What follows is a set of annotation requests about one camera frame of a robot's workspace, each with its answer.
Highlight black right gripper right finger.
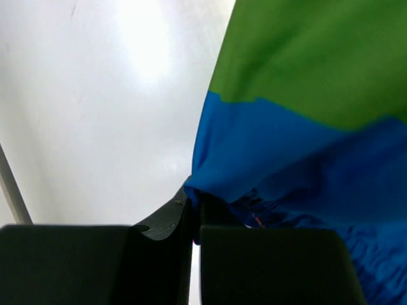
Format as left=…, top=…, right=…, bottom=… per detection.
left=199, top=195, right=366, bottom=305

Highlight aluminium table edge rail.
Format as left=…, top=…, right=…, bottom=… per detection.
left=1, top=147, right=33, bottom=225

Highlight rainbow striped shorts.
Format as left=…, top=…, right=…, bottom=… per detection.
left=184, top=1, right=406, bottom=304

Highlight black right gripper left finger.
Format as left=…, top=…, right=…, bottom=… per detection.
left=1, top=190, right=192, bottom=304

